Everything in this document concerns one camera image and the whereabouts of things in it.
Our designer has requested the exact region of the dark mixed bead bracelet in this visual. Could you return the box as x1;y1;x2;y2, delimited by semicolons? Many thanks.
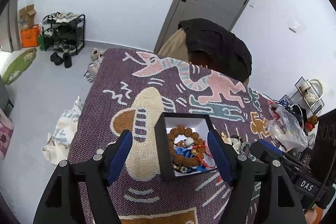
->
231;134;253;158

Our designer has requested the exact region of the blue bead necklace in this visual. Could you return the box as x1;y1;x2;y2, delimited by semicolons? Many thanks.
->
174;146;208;171

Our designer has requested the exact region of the red cord bracelet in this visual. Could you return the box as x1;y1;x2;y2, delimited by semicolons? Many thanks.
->
191;143;217;169

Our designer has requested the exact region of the brown rudraksha bead bracelet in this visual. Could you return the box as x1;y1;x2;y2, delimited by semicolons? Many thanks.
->
167;125;205;166

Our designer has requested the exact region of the black square jewelry box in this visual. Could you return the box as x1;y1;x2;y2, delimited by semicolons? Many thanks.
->
154;112;217;181

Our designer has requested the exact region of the white fabric flower clip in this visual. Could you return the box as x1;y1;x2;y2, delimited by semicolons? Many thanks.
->
221;132;242;154

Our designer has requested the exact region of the person right hand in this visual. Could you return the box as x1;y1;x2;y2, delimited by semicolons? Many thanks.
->
305;206;323;224

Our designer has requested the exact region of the patterned tote bag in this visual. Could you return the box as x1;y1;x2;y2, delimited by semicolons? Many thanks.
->
42;96;84;165

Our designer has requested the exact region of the brown plush toy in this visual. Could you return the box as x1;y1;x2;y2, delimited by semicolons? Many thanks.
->
305;115;318;132

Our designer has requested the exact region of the clear plastic bag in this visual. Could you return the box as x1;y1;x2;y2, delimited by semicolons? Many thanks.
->
266;105;309;152

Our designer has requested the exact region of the cream handbag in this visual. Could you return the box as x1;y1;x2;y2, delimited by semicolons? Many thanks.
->
301;79;323;106

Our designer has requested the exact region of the patterned purple woven tablecloth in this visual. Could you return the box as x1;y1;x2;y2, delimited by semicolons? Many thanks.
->
67;48;284;224

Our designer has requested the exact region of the black slippers pair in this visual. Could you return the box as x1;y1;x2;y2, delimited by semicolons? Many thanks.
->
50;52;72;69

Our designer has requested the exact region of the green oval floor mat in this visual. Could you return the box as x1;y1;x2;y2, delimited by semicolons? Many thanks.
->
2;48;37;85

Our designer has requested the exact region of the black jacket on chair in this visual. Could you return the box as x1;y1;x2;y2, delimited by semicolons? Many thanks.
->
179;18;252;84

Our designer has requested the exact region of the black shoe rack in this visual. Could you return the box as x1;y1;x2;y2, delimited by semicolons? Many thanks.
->
38;12;86;55

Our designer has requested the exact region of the orange box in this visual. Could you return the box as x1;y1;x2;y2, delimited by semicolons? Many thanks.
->
21;25;39;48

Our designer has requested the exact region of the brown cardboard box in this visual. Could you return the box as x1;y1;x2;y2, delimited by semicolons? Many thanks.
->
18;4;37;30

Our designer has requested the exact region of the black wire wall basket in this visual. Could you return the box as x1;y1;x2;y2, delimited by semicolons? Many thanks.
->
294;77;325;115

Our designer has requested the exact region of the white wall switch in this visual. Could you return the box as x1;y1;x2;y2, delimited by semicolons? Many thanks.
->
289;23;300;33

